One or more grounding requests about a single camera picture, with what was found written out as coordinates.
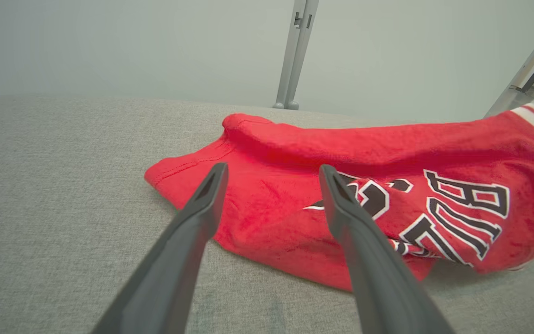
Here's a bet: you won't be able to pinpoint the slanted grey aluminium profile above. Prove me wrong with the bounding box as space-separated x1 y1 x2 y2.
484 9 534 119

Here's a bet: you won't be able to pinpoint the red lettered jersey white sleeves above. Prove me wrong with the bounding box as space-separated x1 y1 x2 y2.
144 83 534 293

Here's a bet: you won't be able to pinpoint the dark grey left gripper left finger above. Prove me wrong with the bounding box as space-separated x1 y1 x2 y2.
91 162 229 334

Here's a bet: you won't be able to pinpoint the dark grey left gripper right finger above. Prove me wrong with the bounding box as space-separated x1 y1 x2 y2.
319 164 455 334

